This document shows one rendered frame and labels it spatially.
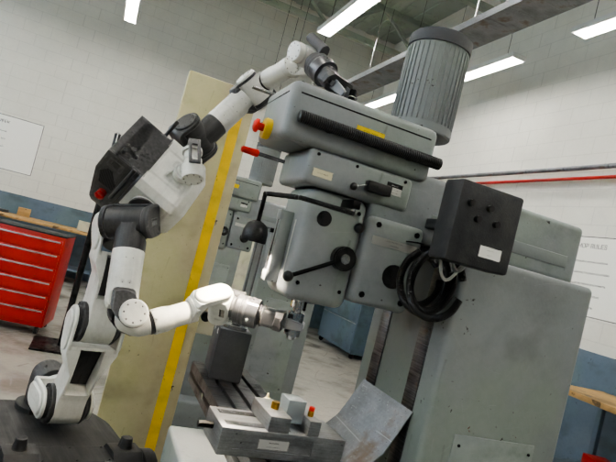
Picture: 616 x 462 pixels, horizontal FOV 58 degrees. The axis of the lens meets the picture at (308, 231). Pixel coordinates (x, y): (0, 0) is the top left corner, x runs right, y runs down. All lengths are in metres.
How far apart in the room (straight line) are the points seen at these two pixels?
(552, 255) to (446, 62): 0.72
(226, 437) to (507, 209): 0.91
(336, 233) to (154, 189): 0.57
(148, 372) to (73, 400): 1.21
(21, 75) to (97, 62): 1.24
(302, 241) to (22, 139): 9.33
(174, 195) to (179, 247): 1.55
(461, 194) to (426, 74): 0.47
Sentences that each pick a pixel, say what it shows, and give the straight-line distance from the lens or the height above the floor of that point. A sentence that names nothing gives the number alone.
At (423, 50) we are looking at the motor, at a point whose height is 2.13.
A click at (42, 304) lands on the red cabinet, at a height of 0.31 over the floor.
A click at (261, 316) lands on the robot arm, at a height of 1.23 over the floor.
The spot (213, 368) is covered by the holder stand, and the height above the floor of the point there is 0.95.
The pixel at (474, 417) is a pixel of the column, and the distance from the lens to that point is 1.76.
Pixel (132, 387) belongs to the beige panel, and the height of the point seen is 0.46.
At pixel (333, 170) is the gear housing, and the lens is 1.54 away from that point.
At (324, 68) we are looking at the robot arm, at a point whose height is 2.01.
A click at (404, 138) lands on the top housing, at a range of 1.63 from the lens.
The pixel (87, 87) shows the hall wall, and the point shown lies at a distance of 10.72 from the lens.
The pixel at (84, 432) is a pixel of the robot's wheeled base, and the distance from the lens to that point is 2.42.
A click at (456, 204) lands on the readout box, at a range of 1.43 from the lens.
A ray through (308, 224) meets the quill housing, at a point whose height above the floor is 1.52.
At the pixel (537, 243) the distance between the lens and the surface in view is 1.95.
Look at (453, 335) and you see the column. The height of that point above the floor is 1.32.
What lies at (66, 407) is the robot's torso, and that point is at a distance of 2.26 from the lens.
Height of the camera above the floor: 1.44
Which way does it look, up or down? 2 degrees up
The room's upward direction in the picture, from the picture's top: 14 degrees clockwise
